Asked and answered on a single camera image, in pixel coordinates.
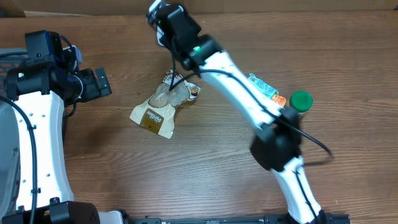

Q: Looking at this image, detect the brown clear snack bag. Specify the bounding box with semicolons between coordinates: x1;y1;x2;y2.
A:
129;70;201;139

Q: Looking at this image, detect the teal tissue pack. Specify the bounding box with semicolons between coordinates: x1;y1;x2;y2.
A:
248;73;279;99

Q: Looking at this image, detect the orange snack packet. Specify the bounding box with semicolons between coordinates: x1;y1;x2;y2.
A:
271;94;287;107

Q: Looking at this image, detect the green lid jar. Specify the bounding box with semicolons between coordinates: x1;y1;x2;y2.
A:
289;91;313;113

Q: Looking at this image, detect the small green white packet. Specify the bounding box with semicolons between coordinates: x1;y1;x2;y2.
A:
148;0;162;14

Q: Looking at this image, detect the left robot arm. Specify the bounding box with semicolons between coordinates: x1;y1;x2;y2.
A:
2;30;111;223

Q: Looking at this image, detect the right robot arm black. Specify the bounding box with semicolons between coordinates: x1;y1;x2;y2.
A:
146;1;327;223

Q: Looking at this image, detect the white barcode scanner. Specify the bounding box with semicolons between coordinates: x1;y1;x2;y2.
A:
156;26;165;47

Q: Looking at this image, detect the grey plastic mesh basket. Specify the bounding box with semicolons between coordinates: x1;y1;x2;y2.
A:
1;48;26;219

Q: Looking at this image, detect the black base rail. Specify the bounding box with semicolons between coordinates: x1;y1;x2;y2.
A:
124;213;351;224

